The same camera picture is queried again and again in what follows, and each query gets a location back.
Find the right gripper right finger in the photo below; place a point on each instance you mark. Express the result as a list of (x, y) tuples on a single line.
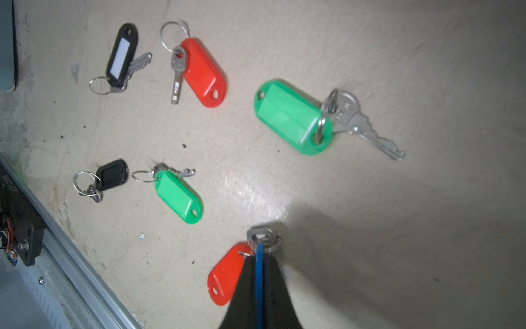
[(278, 310)]

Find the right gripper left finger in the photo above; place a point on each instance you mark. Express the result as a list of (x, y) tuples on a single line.
[(241, 312)]

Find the blue tag key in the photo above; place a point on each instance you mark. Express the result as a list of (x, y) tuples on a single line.
[(259, 285)]

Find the black tag key white label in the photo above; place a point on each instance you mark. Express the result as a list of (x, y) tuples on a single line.
[(122, 63)]

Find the teal plastic storage box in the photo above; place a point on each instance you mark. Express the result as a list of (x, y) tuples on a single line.
[(8, 49)]

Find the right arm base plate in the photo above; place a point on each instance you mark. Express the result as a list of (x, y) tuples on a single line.
[(22, 227)]

